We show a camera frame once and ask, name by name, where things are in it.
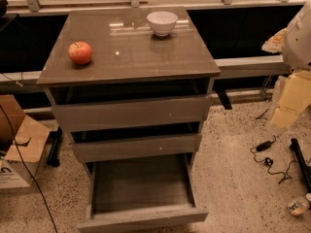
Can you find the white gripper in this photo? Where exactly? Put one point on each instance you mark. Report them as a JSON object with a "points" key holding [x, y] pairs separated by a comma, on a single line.
{"points": [[298, 44]]}

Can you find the red apple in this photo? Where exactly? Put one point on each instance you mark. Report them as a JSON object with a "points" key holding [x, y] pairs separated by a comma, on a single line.
{"points": [[80, 53]]}

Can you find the grey drawer cabinet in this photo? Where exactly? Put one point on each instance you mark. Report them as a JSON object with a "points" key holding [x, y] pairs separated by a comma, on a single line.
{"points": [[129, 62]]}

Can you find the grey open bottom drawer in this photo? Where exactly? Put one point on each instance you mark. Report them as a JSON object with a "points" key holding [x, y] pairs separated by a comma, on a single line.
{"points": [[141, 193]]}

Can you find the grey middle drawer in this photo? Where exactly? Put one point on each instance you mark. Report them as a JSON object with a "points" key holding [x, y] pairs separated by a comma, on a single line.
{"points": [[137, 147]]}

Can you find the grey top drawer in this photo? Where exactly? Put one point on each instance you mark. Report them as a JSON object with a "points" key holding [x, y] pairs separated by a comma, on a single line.
{"points": [[122, 114]]}

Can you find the black bar on floor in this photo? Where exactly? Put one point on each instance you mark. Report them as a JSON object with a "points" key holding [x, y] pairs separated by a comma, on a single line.
{"points": [[304, 168]]}

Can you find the white bowl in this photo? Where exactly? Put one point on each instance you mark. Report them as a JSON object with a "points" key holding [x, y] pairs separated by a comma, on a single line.
{"points": [[162, 23]]}

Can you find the plastic bottle on floor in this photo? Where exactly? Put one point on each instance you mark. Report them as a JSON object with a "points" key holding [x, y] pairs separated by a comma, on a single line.
{"points": [[300, 205]]}

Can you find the black stand foot left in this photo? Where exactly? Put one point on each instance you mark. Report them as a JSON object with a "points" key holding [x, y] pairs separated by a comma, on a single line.
{"points": [[54, 140]]}

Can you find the brown cardboard box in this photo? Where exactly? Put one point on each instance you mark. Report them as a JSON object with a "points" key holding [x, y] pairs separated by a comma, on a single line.
{"points": [[22, 143]]}

